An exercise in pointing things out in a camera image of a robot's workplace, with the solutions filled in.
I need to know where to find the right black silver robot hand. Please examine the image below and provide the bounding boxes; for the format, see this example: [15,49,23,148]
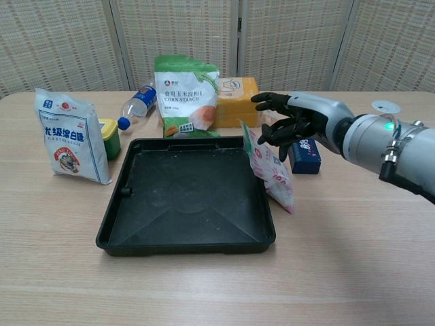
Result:
[250,90,353,163]

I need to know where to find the pink white snack packet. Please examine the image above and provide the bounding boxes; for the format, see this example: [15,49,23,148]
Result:
[239,118,296,215]

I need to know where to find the black square plastic tray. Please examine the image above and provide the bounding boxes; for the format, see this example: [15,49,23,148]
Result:
[95,135,277,257]

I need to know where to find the dark blue patterned box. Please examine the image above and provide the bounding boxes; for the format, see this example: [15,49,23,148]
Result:
[288,137,323,175]

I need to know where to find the white round table grommet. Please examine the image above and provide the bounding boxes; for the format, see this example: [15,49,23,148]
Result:
[370,99,402,115]

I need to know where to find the yellow tissue pack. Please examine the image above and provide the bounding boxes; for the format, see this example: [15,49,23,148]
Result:
[212,77,264,129]

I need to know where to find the green white corn starch bag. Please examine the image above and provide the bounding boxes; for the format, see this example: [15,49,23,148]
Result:
[154,55,222,139]

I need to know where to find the woven bamboo folding screen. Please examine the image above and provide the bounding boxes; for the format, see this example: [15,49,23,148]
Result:
[0,0,435,99]

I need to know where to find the clear plastic bottle blue label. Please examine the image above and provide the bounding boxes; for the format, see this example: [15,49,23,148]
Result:
[117,84,158,131]

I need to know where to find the green container yellow lid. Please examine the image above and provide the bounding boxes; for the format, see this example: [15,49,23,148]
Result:
[97,117,122,161]

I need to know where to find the white sugar bag blue text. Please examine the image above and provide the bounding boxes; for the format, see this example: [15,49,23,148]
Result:
[34,88,112,186]

